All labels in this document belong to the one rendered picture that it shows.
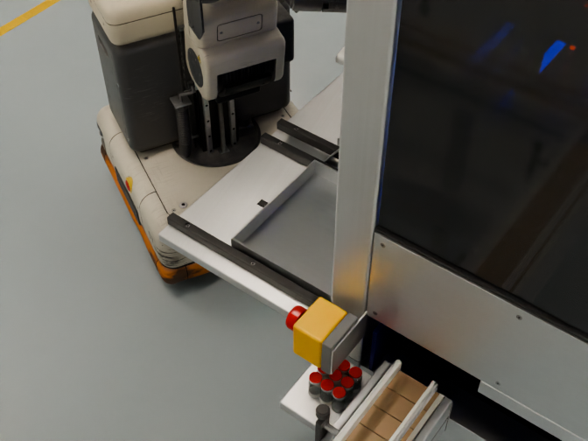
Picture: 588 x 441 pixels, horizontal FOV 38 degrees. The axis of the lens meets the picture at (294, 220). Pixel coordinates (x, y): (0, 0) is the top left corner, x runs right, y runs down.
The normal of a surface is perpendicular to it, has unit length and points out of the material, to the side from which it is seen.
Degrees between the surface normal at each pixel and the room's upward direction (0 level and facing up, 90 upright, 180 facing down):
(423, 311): 90
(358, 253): 90
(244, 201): 0
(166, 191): 0
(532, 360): 90
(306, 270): 0
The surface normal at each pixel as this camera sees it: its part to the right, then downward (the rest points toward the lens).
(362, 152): -0.59, 0.59
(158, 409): 0.00, -0.68
